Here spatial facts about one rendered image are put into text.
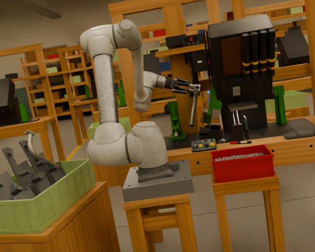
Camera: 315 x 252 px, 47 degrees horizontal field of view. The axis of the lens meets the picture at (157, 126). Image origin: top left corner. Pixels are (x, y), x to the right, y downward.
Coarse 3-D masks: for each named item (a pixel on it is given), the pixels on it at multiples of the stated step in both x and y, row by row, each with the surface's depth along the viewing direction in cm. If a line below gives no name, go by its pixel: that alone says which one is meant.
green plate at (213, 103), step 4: (212, 84) 232; (212, 88) 232; (212, 92) 233; (212, 96) 235; (212, 100) 235; (216, 100) 235; (212, 104) 236; (216, 104) 235; (220, 104) 235; (208, 108) 240; (212, 108) 236; (216, 108) 236; (220, 108) 236
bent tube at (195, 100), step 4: (196, 84) 246; (196, 88) 248; (196, 96) 251; (196, 100) 253; (192, 104) 253; (192, 108) 251; (192, 112) 249; (192, 116) 247; (192, 120) 245; (192, 124) 243
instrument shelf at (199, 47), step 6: (282, 30) 244; (276, 36) 246; (174, 48) 255; (180, 48) 254; (186, 48) 254; (192, 48) 253; (198, 48) 253; (204, 48) 253; (156, 54) 257; (162, 54) 257; (168, 54) 256
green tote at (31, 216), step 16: (80, 160) 223; (64, 176) 192; (80, 176) 208; (48, 192) 176; (64, 192) 190; (80, 192) 206; (0, 208) 170; (16, 208) 168; (32, 208) 165; (48, 208) 175; (64, 208) 188; (0, 224) 172; (16, 224) 170; (32, 224) 167; (48, 224) 174
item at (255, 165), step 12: (264, 144) 204; (216, 156) 208; (228, 156) 206; (240, 156) 201; (252, 156) 186; (264, 156) 185; (216, 168) 189; (228, 168) 188; (240, 168) 188; (252, 168) 187; (264, 168) 187; (216, 180) 190; (228, 180) 190
